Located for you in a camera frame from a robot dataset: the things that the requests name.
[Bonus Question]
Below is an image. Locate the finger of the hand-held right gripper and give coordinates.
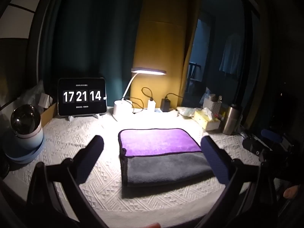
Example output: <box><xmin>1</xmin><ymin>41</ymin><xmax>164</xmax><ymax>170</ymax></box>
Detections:
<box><xmin>261</xmin><ymin>129</ymin><xmax>283</xmax><ymax>143</ymax></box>
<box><xmin>242</xmin><ymin>136</ymin><xmax>264</xmax><ymax>157</ymax></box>

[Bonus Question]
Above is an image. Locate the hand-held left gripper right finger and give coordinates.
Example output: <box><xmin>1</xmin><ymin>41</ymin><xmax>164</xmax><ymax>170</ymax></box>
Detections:
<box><xmin>197</xmin><ymin>135</ymin><xmax>279</xmax><ymax>228</ymax></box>

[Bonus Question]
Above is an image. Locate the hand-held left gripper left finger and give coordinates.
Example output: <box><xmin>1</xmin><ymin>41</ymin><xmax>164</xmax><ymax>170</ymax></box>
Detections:
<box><xmin>26</xmin><ymin>135</ymin><xmax>110</xmax><ymax>228</ymax></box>

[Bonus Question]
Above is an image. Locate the purple and grey towel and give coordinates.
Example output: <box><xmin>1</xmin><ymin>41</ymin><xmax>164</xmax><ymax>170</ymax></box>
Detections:
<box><xmin>118</xmin><ymin>128</ymin><xmax>214</xmax><ymax>188</ymax></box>

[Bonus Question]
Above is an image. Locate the person's right hand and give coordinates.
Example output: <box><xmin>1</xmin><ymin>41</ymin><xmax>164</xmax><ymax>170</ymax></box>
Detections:
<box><xmin>283</xmin><ymin>185</ymin><xmax>302</xmax><ymax>200</ymax></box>

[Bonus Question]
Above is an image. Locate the white patterned tablecloth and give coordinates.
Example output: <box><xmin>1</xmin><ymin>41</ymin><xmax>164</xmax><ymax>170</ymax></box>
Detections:
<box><xmin>9</xmin><ymin>106</ymin><xmax>263</xmax><ymax>219</ymax></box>

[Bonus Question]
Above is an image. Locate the stainless steel bottle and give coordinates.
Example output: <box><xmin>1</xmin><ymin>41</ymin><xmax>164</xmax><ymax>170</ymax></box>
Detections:
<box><xmin>222</xmin><ymin>104</ymin><xmax>241</xmax><ymax>135</ymax></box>

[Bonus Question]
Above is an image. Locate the yellow tissue box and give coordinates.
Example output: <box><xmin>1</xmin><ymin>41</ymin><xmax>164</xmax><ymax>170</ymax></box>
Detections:
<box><xmin>194</xmin><ymin>108</ymin><xmax>222</xmax><ymax>131</ymax></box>

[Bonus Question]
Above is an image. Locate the white tablet stand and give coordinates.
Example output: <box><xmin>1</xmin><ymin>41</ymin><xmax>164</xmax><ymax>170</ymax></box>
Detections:
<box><xmin>68</xmin><ymin>113</ymin><xmax>100</xmax><ymax>120</ymax></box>

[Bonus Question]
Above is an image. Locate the white slatted basket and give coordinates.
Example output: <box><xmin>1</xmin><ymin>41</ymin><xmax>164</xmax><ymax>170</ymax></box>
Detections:
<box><xmin>202</xmin><ymin>94</ymin><xmax>223</xmax><ymax>114</ymax></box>

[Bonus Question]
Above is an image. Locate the white desk lamp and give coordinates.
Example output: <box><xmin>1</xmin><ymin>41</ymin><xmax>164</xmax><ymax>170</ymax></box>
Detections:
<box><xmin>113</xmin><ymin>68</ymin><xmax>167</xmax><ymax>122</ymax></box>

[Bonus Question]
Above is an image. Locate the white plastic bag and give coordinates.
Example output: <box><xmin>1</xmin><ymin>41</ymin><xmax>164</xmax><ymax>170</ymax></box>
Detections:
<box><xmin>177</xmin><ymin>106</ymin><xmax>198</xmax><ymax>117</ymax></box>

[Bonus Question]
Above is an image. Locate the cardboard box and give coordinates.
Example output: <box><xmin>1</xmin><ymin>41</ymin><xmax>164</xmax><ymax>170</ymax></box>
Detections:
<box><xmin>40</xmin><ymin>102</ymin><xmax>58</xmax><ymax>127</ymax></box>

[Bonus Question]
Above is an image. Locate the tablet with clock display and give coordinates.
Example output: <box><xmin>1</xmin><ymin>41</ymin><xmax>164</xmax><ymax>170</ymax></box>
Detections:
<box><xmin>58</xmin><ymin>77</ymin><xmax>108</xmax><ymax>116</ymax></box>

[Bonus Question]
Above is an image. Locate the blue white appliance steel bowl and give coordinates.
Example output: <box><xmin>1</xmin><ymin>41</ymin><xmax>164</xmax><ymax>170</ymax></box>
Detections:
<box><xmin>2</xmin><ymin>104</ymin><xmax>45</xmax><ymax>163</ymax></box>

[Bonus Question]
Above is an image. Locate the small white box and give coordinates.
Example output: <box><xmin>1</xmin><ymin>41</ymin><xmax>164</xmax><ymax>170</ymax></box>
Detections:
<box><xmin>38</xmin><ymin>93</ymin><xmax>53</xmax><ymax>109</ymax></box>

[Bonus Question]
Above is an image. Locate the black power adapter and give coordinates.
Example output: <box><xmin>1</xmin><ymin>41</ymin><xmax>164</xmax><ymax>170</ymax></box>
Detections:
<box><xmin>161</xmin><ymin>98</ymin><xmax>171</xmax><ymax>112</ymax></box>

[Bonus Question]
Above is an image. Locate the clear plastic bag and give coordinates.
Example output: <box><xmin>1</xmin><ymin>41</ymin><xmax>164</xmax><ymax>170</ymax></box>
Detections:
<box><xmin>20</xmin><ymin>80</ymin><xmax>46</xmax><ymax>108</ymax></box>

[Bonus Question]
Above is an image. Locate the dark wooden chair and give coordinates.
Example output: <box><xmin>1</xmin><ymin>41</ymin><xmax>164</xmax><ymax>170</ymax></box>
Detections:
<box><xmin>185</xmin><ymin>62</ymin><xmax>203</xmax><ymax>93</ymax></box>

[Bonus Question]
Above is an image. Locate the hanging pale garment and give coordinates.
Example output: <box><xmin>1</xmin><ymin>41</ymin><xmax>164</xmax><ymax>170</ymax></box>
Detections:
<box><xmin>218</xmin><ymin>33</ymin><xmax>243</xmax><ymax>77</ymax></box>

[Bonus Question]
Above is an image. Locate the dark green curtain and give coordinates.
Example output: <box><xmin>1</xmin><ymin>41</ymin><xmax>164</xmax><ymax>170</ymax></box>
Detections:
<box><xmin>39</xmin><ymin>0</ymin><xmax>144</xmax><ymax>107</ymax></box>

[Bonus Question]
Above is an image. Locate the yellow curtain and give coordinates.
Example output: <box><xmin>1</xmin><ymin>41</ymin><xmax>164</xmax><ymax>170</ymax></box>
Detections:
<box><xmin>131</xmin><ymin>0</ymin><xmax>203</xmax><ymax>111</ymax></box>

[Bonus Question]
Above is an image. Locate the black lamp cable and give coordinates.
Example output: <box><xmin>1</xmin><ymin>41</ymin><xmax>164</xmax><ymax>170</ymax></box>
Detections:
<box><xmin>131</xmin><ymin>100</ymin><xmax>149</xmax><ymax>114</ymax></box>

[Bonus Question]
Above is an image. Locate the black adapter cable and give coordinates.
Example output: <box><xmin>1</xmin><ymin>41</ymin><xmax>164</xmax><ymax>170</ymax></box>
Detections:
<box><xmin>166</xmin><ymin>93</ymin><xmax>184</xmax><ymax>101</ymax></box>

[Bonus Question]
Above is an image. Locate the black charger cable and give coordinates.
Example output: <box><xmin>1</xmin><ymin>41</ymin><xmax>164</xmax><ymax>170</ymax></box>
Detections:
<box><xmin>142</xmin><ymin>87</ymin><xmax>154</xmax><ymax>101</ymax></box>

